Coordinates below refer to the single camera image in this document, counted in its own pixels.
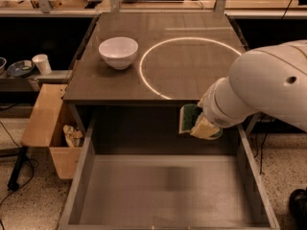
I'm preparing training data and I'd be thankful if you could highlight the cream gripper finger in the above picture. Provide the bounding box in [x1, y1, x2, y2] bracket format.
[190, 114, 221, 140]

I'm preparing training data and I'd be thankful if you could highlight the green and yellow sponge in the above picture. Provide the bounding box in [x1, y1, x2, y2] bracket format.
[178, 103, 204, 136]

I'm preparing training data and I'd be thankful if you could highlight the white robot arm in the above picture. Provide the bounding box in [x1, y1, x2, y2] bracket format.
[190, 40, 307, 140]

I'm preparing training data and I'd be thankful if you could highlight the grey cabinet with counter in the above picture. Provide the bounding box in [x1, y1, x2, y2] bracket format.
[64, 11, 246, 128]

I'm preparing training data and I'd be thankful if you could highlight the open grey top drawer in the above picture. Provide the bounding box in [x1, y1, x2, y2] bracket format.
[59, 106, 279, 230]

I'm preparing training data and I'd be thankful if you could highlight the white ceramic bowl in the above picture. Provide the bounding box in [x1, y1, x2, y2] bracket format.
[98, 36, 138, 70]

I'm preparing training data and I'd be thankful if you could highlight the black shoe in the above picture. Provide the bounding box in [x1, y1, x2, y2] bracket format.
[289, 189, 307, 230]

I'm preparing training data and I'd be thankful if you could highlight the crumpled paper in box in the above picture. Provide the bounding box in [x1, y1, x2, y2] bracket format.
[63, 125, 83, 148]

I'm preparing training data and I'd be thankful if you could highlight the cardboard box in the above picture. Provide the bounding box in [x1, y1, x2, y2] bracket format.
[21, 84, 83, 179]

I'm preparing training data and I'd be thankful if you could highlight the white paper cup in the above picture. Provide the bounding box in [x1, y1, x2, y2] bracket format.
[32, 54, 52, 75]

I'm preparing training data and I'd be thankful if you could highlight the blue plate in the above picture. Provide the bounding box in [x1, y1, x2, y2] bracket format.
[7, 60, 35, 78]

